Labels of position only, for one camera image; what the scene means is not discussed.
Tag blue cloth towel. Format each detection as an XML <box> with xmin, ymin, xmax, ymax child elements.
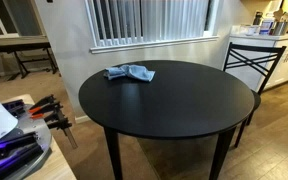
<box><xmin>103</xmin><ymin>64</ymin><xmax>156</xmax><ymax>83</ymax></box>

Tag white vertical window blinds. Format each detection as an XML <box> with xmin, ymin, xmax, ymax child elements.
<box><xmin>87</xmin><ymin>0</ymin><xmax>212</xmax><ymax>48</ymax></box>

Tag black table leg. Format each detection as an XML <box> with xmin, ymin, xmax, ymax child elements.
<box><xmin>103</xmin><ymin>126</ymin><xmax>124</xmax><ymax>180</ymax></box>
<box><xmin>208</xmin><ymin>126</ymin><xmax>238</xmax><ymax>180</ymax></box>

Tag black bar clamp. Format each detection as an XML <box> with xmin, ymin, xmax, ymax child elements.
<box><xmin>45</xmin><ymin>109</ymin><xmax>79</xmax><ymax>150</ymax></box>

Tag black orange spring clamp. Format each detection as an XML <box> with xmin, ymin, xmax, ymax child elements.
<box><xmin>28</xmin><ymin>94</ymin><xmax>57</xmax><ymax>114</ymax></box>
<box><xmin>30</xmin><ymin>103</ymin><xmax>63</xmax><ymax>120</ymax></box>

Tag round silver mounting plate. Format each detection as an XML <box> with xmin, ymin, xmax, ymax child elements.
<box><xmin>0</xmin><ymin>103</ymin><xmax>53</xmax><ymax>180</ymax></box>

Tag black metal chair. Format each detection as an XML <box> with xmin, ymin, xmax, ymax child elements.
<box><xmin>222</xmin><ymin>41</ymin><xmax>288</xmax><ymax>148</ymax></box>

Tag white mug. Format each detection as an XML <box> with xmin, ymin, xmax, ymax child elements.
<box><xmin>244</xmin><ymin>25</ymin><xmax>259</xmax><ymax>36</ymax></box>

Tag black keyboard stand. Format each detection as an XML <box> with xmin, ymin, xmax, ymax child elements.
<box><xmin>12</xmin><ymin>48</ymin><xmax>59</xmax><ymax>80</ymax></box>

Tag black drink bottle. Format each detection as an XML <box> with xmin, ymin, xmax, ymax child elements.
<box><xmin>252</xmin><ymin>10</ymin><xmax>264</xmax><ymax>26</ymax></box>

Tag white jug with blue label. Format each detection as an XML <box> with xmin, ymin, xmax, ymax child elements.
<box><xmin>259</xmin><ymin>18</ymin><xmax>275</xmax><ymax>36</ymax></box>

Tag white kitchen counter cabinet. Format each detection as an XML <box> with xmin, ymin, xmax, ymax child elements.
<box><xmin>228</xmin><ymin>32</ymin><xmax>288</xmax><ymax>91</ymax></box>

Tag metal utensil holder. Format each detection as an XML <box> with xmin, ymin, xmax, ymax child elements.
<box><xmin>272</xmin><ymin>21</ymin><xmax>288</xmax><ymax>37</ymax></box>

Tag white framed side window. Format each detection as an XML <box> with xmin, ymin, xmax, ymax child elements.
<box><xmin>0</xmin><ymin>0</ymin><xmax>47</xmax><ymax>40</ymax></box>

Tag light wooden kitchen utensil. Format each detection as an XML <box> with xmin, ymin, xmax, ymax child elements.
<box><xmin>273</xmin><ymin>8</ymin><xmax>288</xmax><ymax>24</ymax></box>

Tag black aluminium rail frame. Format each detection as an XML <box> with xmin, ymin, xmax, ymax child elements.
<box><xmin>0</xmin><ymin>131</ymin><xmax>45</xmax><ymax>180</ymax></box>

